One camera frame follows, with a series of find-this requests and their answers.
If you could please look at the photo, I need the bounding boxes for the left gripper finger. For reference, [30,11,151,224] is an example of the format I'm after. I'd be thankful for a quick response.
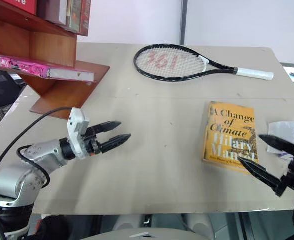
[100,133,132,154]
[96,120,122,135]

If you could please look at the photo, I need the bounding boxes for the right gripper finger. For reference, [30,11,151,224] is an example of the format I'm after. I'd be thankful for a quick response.
[258,134,294,158]
[237,156,288,198]

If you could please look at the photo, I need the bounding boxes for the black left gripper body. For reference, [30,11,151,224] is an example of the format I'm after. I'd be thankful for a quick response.
[81,125,105,157]

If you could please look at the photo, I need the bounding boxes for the yellow paperback book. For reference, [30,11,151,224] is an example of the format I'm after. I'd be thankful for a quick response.
[201,100,260,177]

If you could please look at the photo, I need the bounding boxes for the wooden bookshelf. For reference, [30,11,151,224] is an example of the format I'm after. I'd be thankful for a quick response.
[0,0,111,121]

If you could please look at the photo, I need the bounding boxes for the pink book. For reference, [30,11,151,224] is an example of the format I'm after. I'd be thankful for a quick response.
[0,52,98,84]

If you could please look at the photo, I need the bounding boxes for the maroon-spined book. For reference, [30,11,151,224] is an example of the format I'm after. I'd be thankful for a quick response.
[80,0,92,38]

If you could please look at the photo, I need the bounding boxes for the green-spined book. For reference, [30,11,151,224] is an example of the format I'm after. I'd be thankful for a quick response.
[69,0,84,33]

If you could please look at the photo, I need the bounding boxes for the thin dark-spined book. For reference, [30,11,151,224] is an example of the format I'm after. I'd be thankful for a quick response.
[65,0,74,28]

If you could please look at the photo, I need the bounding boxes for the grey book white pages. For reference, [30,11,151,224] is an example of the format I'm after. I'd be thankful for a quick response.
[36,0,69,26]

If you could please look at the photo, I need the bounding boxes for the red book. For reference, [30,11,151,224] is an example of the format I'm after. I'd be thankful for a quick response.
[4,0,38,17]

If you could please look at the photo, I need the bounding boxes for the crumpled white paper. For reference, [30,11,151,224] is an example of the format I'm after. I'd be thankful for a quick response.
[266,120,294,159]

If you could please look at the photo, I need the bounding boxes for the black white tennis racket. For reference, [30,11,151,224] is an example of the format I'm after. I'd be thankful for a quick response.
[133,43,275,84]

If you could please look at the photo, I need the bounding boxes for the white rounded shape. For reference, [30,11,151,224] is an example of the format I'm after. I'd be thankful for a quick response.
[186,213,215,239]

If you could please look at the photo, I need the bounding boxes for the dark rounded shape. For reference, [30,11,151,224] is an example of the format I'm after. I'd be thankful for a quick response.
[33,215,70,240]

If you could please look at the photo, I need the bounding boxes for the black chair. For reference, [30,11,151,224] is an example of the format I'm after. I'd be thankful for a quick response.
[0,69,28,113]

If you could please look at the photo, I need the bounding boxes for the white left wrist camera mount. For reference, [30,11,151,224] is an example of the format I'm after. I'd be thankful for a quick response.
[66,107,91,161]

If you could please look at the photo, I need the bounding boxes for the grey vertical post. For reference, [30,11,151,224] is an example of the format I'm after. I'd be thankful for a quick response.
[179,0,189,46]

